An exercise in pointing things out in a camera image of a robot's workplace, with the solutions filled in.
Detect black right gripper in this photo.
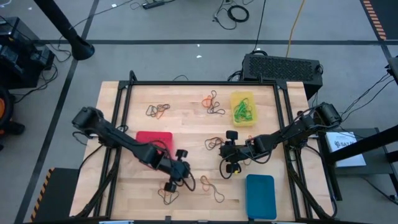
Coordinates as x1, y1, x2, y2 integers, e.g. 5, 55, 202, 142
219, 130, 249, 174

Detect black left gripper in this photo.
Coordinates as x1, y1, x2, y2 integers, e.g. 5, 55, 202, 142
161, 149, 191, 193

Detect red plastic basket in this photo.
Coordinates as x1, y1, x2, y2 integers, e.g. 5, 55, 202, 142
133, 130, 174, 160

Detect blue plastic basket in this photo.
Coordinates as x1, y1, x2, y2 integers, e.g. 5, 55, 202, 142
245, 174, 277, 221

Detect yellow plastic basket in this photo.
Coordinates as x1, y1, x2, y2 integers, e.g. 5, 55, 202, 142
229, 91, 257, 128

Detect black computer case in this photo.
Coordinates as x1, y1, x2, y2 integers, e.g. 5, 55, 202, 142
241, 53, 323, 100

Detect white printed sheet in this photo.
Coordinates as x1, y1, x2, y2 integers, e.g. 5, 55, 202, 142
325, 131, 367, 168

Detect black hazard-striped floor mat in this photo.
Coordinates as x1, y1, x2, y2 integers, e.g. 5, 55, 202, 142
29, 167, 80, 223
362, 0, 398, 41

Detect black metal beam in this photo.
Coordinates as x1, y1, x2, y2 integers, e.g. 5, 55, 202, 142
323, 123, 398, 163

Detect dark grey floor platform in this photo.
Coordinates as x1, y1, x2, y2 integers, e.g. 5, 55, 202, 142
317, 126, 398, 200

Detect black floor stand pole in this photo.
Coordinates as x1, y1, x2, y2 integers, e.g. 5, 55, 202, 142
32, 0, 96, 62

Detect black power strip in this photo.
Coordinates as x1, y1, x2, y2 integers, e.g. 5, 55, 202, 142
142, 0, 165, 10

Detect grey device edge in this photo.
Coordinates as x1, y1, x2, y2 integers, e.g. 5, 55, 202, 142
385, 55, 398, 85

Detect orange black wheeled machine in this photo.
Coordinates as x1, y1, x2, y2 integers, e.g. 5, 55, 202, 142
0, 85, 25, 150

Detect black equipment cart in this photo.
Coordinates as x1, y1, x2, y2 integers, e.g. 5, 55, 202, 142
0, 16, 56, 90

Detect black aluminium table frame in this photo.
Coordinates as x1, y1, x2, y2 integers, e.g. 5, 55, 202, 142
74, 70, 340, 220

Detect black hanging cable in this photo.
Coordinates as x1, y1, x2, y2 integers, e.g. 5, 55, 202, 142
251, 0, 267, 54

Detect coiled black cable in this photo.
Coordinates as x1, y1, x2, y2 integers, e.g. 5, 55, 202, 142
227, 4, 250, 23

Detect yellow hanging cable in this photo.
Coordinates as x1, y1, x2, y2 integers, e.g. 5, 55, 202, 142
285, 0, 307, 58

